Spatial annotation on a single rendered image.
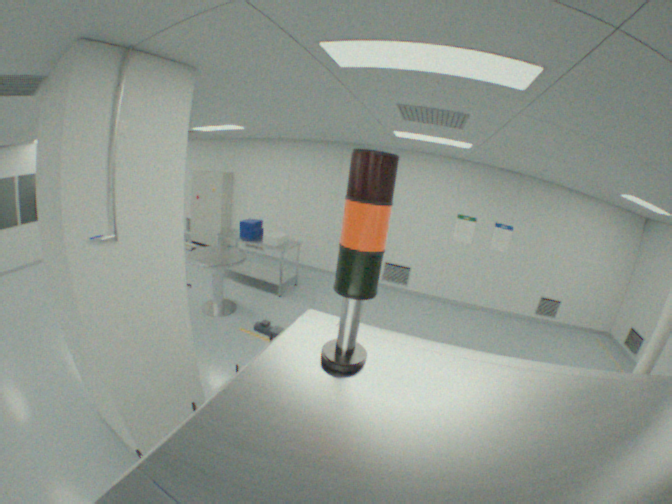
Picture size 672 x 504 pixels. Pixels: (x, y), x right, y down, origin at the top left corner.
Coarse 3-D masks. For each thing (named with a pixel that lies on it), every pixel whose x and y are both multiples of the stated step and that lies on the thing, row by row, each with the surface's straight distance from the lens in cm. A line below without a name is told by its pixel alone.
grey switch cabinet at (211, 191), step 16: (192, 176) 789; (208, 176) 741; (224, 176) 710; (192, 192) 790; (208, 192) 742; (224, 192) 716; (192, 208) 795; (208, 208) 747; (224, 208) 724; (192, 224) 804; (208, 224) 754; (224, 224) 733; (192, 240) 819; (208, 240) 765; (224, 240) 745
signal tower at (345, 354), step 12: (396, 156) 27; (372, 204) 26; (384, 204) 27; (360, 252) 27; (372, 252) 27; (384, 252) 29; (348, 300) 31; (360, 300) 31; (348, 312) 31; (360, 312) 32; (348, 324) 32; (348, 336) 33; (324, 348) 36; (336, 348) 35; (348, 348) 34; (360, 348) 37; (324, 360) 35; (336, 360) 34; (348, 360) 34; (360, 360) 35
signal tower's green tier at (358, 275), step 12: (348, 252) 28; (348, 264) 28; (360, 264) 28; (372, 264) 28; (336, 276) 30; (348, 276) 28; (360, 276) 28; (372, 276) 29; (336, 288) 30; (348, 288) 29; (360, 288) 29; (372, 288) 29
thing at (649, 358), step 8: (664, 312) 116; (664, 320) 115; (656, 328) 117; (664, 328) 115; (656, 336) 116; (664, 336) 116; (648, 344) 119; (656, 344) 117; (664, 344) 118; (648, 352) 118; (656, 352) 118; (640, 360) 121; (648, 360) 118; (656, 360) 120; (640, 368) 120; (648, 368) 119
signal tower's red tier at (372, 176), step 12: (360, 156) 27; (372, 156) 26; (384, 156) 26; (360, 168) 27; (372, 168) 26; (384, 168) 26; (396, 168) 28; (348, 180) 28; (360, 180) 26; (372, 180) 26; (384, 180) 27; (348, 192) 28; (360, 192) 26; (372, 192) 26; (384, 192) 27
